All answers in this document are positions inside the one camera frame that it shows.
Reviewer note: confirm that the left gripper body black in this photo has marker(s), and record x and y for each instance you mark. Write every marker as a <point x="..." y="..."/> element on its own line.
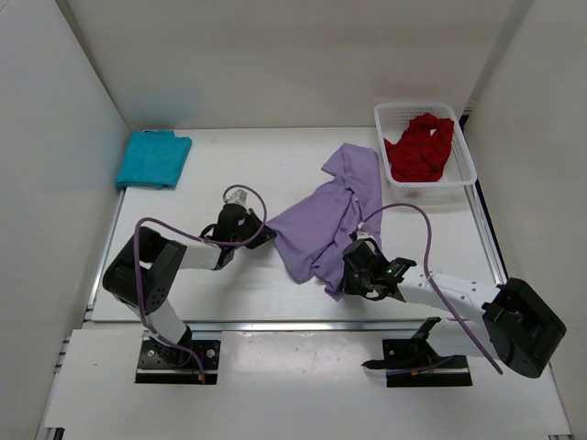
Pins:
<point x="247" y="230"/>

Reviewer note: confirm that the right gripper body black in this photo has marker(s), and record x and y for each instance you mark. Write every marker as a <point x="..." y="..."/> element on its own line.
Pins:
<point x="358" y="282"/>

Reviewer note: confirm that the lavender t shirt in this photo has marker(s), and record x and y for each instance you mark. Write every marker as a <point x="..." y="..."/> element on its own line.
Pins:
<point x="312" y="234"/>

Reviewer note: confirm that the teal t shirt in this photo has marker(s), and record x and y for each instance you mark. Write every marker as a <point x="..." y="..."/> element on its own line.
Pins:
<point x="153" y="159"/>

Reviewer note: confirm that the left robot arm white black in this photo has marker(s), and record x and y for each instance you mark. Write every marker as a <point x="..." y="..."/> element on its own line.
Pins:
<point x="143" y="272"/>

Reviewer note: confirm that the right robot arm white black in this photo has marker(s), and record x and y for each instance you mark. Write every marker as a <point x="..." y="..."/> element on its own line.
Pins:
<point x="506" y="322"/>

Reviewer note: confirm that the red t shirt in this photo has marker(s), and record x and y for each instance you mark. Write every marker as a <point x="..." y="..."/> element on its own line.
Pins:
<point x="421" y="153"/>

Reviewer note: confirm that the white plastic basket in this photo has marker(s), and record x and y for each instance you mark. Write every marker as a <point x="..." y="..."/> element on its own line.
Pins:
<point x="391" y="121"/>

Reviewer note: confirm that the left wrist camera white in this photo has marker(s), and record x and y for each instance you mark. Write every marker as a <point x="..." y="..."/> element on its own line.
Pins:
<point x="236" y="196"/>

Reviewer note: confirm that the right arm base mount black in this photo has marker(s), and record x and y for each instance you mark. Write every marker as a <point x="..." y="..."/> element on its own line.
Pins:
<point x="413" y="363"/>

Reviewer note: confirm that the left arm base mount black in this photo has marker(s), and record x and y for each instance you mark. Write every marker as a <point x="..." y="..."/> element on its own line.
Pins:
<point x="160" y="364"/>

